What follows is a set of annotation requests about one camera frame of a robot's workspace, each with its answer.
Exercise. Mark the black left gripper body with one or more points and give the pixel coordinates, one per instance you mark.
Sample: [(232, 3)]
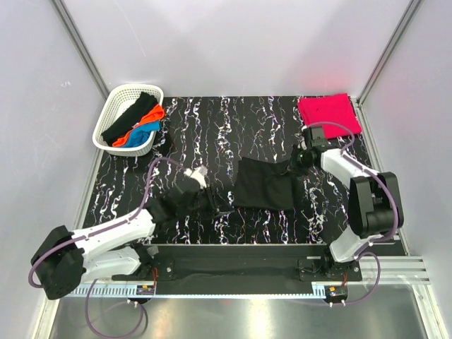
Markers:
[(200, 205)]

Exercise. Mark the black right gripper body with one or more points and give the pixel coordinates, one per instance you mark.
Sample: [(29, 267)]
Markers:
[(299, 163)]

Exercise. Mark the black t shirt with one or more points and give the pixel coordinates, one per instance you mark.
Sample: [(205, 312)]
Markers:
[(131, 116), (265, 185)]

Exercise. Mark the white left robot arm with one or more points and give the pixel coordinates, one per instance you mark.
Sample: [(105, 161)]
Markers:
[(67, 258)]

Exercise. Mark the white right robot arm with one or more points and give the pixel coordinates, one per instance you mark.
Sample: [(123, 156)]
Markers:
[(375, 211)]

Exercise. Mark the folded pink t shirt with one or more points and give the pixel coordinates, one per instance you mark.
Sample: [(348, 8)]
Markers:
[(336, 110)]

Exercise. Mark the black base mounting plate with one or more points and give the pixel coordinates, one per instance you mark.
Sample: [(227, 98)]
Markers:
[(232, 286)]

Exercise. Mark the blue t shirt in basket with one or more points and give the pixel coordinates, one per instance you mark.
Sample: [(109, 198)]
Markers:
[(141, 134)]

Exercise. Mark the orange t shirt in basket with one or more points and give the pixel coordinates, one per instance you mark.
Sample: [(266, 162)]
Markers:
[(155, 114)]

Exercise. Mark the black t shirt in basket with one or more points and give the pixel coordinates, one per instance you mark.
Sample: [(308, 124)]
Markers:
[(131, 116)]

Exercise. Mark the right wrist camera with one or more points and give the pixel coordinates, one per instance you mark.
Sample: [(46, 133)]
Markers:
[(314, 137)]

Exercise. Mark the aluminium frame rail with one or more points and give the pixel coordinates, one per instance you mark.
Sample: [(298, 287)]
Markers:
[(390, 269)]

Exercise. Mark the right aluminium corner post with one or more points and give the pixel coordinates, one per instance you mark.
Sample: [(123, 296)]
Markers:
[(397, 35)]

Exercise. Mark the aluminium corner post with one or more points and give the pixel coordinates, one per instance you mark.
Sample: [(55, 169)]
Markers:
[(397, 35), (73, 32)]

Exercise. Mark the left aluminium corner post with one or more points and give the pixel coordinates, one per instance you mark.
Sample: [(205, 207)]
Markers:
[(73, 32)]

